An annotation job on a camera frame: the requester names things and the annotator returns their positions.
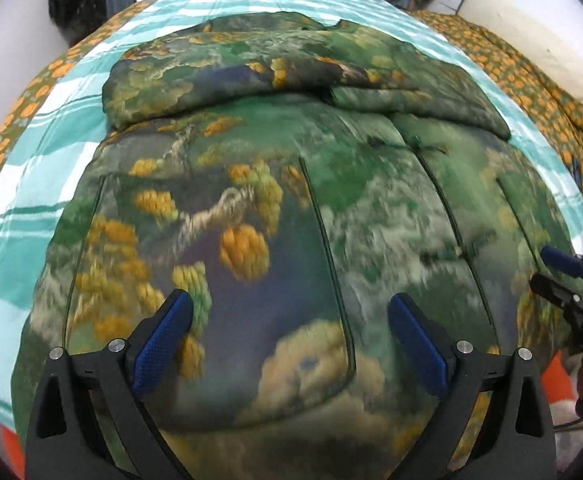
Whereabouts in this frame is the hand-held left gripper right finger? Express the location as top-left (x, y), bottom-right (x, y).
top-left (387, 292), bottom-right (557, 480)

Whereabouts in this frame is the orange cloth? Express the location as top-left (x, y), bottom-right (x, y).
top-left (541, 354), bottom-right (575, 403)

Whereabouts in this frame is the dark hanging coat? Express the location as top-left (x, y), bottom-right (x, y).
top-left (48, 0), bottom-right (108, 47)

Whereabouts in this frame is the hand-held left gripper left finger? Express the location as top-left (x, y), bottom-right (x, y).
top-left (24, 289), bottom-right (195, 480)

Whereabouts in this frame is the green landscape print padded jacket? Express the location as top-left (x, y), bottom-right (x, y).
top-left (12, 10), bottom-right (583, 480)

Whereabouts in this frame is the cream pillow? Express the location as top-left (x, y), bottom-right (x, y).
top-left (459, 0), bottom-right (583, 136)

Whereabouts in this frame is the white fluffy cloth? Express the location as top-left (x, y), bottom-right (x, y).
top-left (551, 400), bottom-right (583, 466)

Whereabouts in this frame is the orange floral quilt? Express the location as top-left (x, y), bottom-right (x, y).
top-left (0, 0), bottom-right (583, 233)

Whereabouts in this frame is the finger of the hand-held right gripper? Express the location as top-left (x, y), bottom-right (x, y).
top-left (541, 245), bottom-right (583, 279)
top-left (530, 272), bottom-right (583, 317)

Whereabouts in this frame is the teal white checked bed sheet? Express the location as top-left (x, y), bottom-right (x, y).
top-left (0, 0), bottom-right (583, 426)

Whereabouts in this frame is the black cable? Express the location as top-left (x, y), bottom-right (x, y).
top-left (554, 407), bottom-right (583, 432)

